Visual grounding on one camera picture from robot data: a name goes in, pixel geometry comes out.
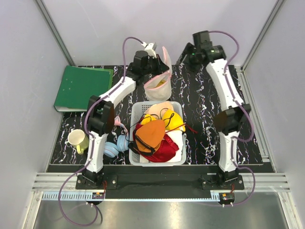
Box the yellow bra black straps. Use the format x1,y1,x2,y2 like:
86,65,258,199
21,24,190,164
142,109,186,132

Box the red satin bra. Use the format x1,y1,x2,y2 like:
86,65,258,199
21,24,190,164
142,135,179,163

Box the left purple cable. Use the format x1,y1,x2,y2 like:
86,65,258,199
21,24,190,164
58,36,146,226

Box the green ring binder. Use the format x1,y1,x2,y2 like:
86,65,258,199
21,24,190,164
54,65,113,112

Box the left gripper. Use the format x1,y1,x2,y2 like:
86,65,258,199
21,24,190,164
142,54,169,76

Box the yellow-green plastic cup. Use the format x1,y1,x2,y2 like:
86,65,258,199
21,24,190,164
68,129,89,155

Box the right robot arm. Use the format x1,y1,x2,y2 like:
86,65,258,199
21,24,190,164
177,31,251,189

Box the pink blue cat-ear headphones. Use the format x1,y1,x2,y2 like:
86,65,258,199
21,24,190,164
104,116,130,158

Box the yellow mesh bra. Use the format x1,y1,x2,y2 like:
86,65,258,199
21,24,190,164
155,80,166,87

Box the grey plastic laundry basket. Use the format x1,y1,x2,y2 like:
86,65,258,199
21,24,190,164
129,101,186,167

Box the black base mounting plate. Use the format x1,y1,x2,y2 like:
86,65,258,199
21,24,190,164
76,165,244,200

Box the white pink mesh laundry bag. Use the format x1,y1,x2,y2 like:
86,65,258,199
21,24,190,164
144,46,173,101

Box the orange bra black straps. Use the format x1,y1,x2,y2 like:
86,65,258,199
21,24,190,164
128,114,167,154

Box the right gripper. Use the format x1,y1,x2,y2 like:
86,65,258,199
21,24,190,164
175,42,203,75

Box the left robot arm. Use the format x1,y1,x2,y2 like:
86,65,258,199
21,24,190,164
79,48,172,189

